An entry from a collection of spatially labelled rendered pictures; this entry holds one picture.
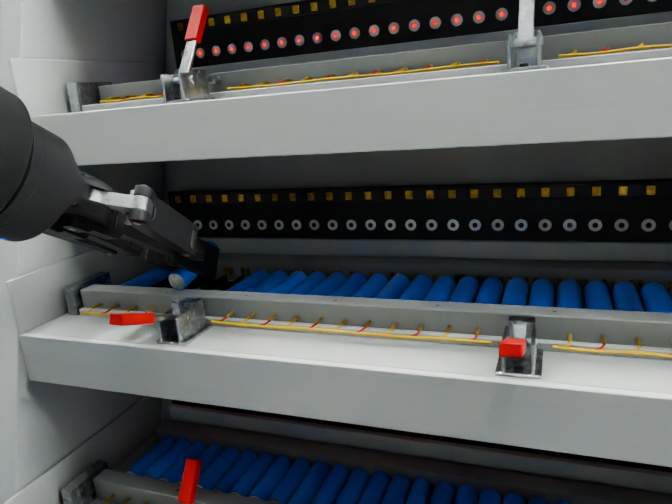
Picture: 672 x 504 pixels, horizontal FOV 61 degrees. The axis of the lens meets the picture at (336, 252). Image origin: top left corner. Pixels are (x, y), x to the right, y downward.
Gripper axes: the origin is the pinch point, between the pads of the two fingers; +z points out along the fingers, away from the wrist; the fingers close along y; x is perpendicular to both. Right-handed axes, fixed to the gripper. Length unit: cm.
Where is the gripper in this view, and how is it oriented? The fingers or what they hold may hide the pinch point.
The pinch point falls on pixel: (181, 254)
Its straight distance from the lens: 54.1
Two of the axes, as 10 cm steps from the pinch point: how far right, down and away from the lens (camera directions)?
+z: 3.4, 2.6, 9.0
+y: -9.3, -0.2, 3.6
